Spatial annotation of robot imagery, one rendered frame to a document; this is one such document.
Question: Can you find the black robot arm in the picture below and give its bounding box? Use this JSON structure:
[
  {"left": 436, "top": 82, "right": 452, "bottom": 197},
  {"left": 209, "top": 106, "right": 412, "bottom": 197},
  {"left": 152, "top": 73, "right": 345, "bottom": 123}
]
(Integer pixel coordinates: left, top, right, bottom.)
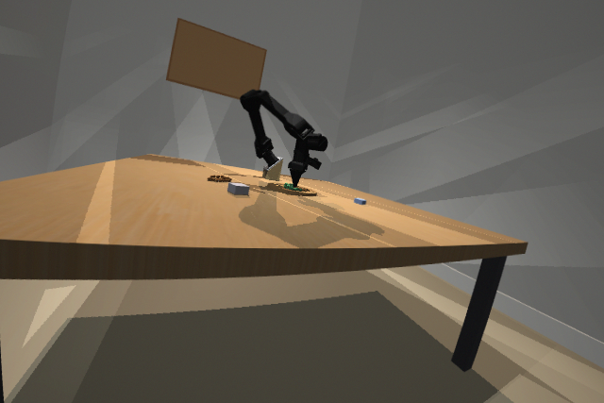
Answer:
[{"left": 240, "top": 90, "right": 327, "bottom": 170}]

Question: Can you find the white cube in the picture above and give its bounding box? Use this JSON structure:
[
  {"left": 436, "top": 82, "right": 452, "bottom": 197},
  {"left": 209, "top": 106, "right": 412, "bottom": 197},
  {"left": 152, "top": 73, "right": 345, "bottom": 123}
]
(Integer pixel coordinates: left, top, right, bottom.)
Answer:
[{"left": 227, "top": 182, "right": 249, "bottom": 194}]

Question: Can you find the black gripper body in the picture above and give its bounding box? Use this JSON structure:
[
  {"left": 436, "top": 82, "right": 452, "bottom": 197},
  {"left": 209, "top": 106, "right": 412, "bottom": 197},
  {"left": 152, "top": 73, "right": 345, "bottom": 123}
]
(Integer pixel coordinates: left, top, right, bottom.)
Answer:
[{"left": 288, "top": 147, "right": 309, "bottom": 171}]

